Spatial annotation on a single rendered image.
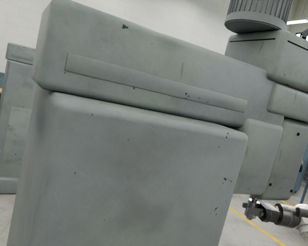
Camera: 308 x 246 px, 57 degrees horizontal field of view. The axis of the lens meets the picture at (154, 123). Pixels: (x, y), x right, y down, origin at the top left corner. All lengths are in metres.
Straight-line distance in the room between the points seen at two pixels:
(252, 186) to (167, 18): 7.55
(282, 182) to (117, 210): 0.72
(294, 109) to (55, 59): 0.78
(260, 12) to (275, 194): 0.64
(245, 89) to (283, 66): 0.15
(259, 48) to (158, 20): 7.26
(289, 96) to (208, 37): 8.10
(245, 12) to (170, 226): 0.68
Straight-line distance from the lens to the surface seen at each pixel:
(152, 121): 0.60
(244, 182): 0.99
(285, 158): 1.14
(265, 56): 0.99
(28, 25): 7.30
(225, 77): 0.85
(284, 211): 1.29
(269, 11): 1.00
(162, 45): 0.73
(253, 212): 1.25
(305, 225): 1.34
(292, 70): 1.02
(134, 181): 0.62
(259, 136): 0.98
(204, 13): 9.05
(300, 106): 1.10
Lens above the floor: 1.61
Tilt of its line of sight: 7 degrees down
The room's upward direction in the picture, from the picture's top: 13 degrees clockwise
